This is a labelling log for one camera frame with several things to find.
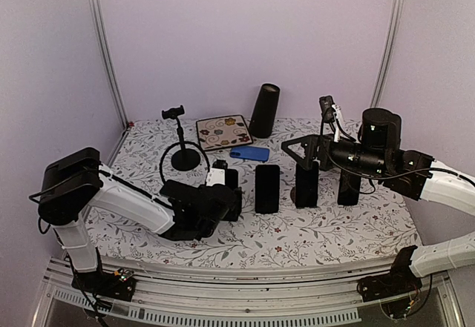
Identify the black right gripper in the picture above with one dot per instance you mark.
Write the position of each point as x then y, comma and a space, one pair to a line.
313, 141

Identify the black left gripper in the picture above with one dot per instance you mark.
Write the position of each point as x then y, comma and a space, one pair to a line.
237, 207

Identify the blue edged black phone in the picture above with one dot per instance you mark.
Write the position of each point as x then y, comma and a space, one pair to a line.
306, 186

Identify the small black phone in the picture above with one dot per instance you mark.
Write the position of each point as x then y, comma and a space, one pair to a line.
231, 178

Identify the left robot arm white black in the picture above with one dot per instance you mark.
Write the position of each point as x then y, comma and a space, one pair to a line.
180, 212

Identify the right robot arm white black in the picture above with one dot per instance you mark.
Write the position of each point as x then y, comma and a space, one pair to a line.
376, 155

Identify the teal cased dark phone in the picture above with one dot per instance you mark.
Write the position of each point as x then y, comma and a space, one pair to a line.
179, 191

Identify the black tall phone holder stand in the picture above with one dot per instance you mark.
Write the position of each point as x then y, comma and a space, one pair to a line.
184, 159

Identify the blue phone face down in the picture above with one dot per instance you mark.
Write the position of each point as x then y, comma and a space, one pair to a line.
250, 153

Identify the brown round wooden coaster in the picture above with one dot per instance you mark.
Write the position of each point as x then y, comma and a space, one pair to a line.
292, 194

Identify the black cylindrical speaker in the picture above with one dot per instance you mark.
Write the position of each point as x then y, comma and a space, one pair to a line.
264, 112

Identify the floral square ceramic plate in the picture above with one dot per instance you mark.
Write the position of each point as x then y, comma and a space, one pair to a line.
223, 132

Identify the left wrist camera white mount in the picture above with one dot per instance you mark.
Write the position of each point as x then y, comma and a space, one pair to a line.
217, 173

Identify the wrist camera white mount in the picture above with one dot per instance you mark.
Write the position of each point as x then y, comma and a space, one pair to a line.
217, 173
330, 116

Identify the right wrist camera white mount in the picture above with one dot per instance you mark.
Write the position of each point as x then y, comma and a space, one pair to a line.
330, 116

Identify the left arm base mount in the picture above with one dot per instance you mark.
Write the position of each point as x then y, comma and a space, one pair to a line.
117, 285

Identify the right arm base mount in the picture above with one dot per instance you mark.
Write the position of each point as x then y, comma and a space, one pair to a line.
398, 280

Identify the right aluminium frame post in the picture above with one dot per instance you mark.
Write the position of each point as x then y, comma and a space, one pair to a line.
394, 22

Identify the aluminium frame post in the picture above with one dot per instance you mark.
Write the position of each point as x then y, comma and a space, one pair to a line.
394, 22
99, 26

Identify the left aluminium frame post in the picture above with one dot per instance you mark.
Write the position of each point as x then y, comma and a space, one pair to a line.
99, 26

